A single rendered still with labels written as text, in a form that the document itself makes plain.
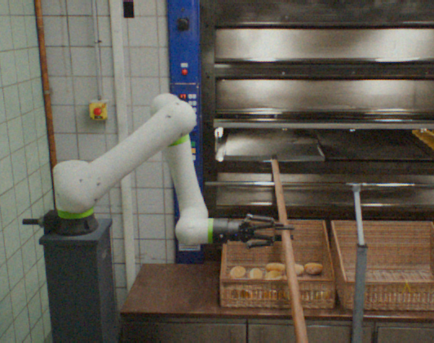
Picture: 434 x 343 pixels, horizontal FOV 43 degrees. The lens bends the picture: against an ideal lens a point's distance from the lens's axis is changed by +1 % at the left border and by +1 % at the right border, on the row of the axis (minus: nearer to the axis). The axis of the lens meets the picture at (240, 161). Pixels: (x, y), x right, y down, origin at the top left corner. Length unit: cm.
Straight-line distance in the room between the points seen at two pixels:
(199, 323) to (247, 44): 141
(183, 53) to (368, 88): 97
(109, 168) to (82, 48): 130
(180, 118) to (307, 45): 123
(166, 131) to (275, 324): 127
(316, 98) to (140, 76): 93
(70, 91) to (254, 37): 101
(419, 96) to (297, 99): 63
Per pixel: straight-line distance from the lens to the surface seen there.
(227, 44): 285
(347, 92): 291
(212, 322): 272
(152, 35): 289
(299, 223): 302
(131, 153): 178
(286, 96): 287
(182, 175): 202
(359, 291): 258
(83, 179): 179
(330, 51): 285
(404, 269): 316
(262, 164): 294
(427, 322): 279
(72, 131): 307
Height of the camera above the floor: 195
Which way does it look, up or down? 15 degrees down
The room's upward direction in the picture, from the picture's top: straight up
